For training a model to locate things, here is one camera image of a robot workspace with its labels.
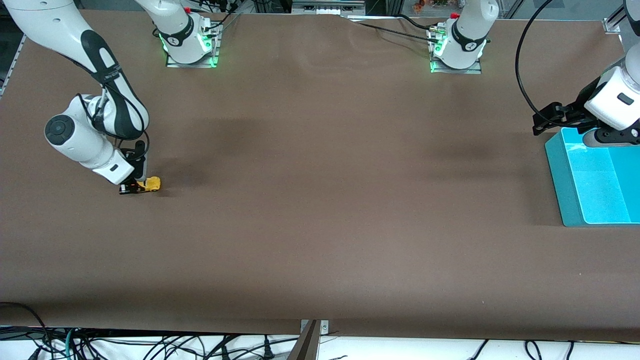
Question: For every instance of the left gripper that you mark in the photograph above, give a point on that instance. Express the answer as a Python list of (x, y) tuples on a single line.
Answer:
[(583, 100)]

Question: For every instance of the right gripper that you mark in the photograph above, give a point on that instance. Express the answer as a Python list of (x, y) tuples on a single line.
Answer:
[(140, 161)]

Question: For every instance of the yellow beetle toy car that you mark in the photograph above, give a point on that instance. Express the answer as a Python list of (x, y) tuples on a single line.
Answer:
[(152, 185)]

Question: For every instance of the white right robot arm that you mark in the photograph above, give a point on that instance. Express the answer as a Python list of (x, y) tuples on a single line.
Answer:
[(65, 30)]

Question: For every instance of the teal plastic bin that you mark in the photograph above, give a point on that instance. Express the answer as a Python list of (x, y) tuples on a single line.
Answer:
[(600, 200)]

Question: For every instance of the orange background object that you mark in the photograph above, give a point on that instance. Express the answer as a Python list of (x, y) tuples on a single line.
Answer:
[(419, 6)]

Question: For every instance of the brown table cover sheet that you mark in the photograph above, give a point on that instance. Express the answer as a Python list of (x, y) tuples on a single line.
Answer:
[(320, 200)]

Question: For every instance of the grey power strip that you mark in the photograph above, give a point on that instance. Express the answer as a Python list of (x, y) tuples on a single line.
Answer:
[(327, 7)]

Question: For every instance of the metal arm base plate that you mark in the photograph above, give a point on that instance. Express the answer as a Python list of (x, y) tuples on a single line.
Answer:
[(192, 65), (457, 71)]

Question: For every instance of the metal corner bracket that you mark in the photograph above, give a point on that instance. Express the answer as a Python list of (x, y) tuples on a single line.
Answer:
[(611, 26)]

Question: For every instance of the dark camera mount beam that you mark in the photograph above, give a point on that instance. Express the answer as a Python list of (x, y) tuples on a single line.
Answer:
[(305, 347)]

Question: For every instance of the small metal edge bracket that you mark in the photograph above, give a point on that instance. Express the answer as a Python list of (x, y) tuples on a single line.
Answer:
[(325, 327)]

